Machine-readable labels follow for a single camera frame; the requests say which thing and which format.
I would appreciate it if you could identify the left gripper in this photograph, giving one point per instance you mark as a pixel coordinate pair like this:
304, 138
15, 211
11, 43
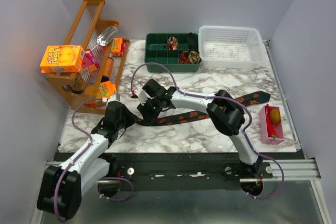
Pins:
131, 118

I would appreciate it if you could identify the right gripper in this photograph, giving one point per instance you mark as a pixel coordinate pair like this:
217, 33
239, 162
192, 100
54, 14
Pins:
150, 117

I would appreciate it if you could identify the black orange floral tie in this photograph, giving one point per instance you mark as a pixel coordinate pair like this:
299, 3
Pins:
258, 97

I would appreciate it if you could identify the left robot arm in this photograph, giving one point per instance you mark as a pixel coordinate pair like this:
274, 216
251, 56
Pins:
84, 153

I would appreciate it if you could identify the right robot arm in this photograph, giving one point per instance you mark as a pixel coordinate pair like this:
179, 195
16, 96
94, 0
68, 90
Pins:
226, 114

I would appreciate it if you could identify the small orange box lower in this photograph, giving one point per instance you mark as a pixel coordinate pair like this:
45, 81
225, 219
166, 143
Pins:
105, 90

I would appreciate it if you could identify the small orange box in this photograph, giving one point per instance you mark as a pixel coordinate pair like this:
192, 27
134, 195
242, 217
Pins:
105, 90
117, 48

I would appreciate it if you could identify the orange bottle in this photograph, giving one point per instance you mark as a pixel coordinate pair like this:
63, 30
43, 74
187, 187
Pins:
107, 70

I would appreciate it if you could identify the rolled orange black tie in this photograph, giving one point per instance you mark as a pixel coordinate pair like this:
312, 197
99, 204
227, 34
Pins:
183, 57

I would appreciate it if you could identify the tin can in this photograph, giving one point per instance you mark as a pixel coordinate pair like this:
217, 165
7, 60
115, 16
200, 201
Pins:
79, 85

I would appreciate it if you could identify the green divided organizer tray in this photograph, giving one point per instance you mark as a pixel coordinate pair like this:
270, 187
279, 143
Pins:
157, 52

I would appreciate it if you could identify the wooden rack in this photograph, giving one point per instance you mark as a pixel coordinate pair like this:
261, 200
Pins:
84, 31

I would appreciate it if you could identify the rolled beige patterned tie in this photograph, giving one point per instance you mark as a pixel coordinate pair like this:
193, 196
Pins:
194, 57

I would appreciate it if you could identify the small orange box upper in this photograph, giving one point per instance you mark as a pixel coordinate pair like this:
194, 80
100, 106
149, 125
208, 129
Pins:
117, 48

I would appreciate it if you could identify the rolled red patterned tie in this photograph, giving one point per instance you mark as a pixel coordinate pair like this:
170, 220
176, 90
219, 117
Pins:
172, 43

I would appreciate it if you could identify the pink small box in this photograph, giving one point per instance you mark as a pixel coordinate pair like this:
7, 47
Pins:
89, 62

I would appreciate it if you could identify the metal scoop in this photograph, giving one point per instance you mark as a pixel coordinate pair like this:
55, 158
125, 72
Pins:
107, 36

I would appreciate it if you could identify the white plastic basket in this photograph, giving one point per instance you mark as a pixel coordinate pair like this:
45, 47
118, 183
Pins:
230, 47

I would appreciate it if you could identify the orange snack box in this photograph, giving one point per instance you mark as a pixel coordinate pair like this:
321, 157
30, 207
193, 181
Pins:
62, 58

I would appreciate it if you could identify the red chili pepper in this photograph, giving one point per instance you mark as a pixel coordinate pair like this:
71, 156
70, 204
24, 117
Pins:
270, 127

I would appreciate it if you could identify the orange fruit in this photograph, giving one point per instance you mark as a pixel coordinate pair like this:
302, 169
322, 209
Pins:
275, 116

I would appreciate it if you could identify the pink tray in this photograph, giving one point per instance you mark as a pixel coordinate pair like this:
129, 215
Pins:
263, 128

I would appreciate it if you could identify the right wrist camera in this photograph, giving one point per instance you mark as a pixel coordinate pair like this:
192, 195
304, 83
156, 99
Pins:
142, 96

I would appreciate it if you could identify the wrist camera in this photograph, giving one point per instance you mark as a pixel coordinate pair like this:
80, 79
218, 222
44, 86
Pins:
113, 97
142, 96

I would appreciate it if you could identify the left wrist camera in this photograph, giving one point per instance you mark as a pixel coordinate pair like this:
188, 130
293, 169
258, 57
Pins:
113, 97

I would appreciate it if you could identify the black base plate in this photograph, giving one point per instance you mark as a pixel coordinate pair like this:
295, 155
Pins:
165, 172

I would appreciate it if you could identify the aluminium rail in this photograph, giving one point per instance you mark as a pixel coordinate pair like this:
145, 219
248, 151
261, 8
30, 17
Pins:
294, 170

